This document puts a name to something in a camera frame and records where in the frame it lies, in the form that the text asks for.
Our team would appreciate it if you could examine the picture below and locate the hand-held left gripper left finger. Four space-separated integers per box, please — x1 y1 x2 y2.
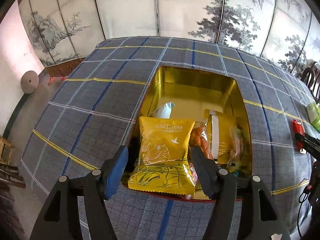
29 145 129 240

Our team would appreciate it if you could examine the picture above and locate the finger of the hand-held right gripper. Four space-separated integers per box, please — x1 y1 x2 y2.
295 132 320 147
301 144 320 158

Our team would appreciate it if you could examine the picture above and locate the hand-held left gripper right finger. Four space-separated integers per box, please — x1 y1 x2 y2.
191 146 292 240

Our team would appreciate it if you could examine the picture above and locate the red snack packet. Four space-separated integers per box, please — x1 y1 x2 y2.
292 119 307 148

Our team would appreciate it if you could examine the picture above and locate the clear packet of orange peanuts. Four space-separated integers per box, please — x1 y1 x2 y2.
190 121 213 160

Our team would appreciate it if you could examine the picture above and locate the yellow packet with white stripe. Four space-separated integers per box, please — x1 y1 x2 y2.
204 109 240 165

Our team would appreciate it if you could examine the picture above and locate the gold bird print snack packet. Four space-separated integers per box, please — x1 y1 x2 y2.
128 116 196 197

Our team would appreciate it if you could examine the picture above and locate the navy blue biscuit packet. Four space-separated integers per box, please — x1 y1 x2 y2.
129 102 176 178

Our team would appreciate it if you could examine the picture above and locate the red tin box gold inside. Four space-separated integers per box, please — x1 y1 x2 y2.
120 66 253 202

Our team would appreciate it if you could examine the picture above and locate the green tissue pack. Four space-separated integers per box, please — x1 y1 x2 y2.
306 102 320 132

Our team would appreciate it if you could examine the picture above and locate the dark wooden chair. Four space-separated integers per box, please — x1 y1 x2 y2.
299 61 320 98

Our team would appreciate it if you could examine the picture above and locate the blue checked tablecloth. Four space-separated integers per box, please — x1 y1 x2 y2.
20 36 320 240

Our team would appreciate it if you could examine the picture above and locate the wooden stool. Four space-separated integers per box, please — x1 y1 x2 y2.
0 135 27 189

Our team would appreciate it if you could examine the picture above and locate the round stone disc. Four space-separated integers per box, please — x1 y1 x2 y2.
21 70 39 93

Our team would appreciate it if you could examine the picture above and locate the painted folding screen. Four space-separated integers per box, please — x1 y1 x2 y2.
19 0 320 78

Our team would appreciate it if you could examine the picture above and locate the black cable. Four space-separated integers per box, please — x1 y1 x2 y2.
296 186 313 233

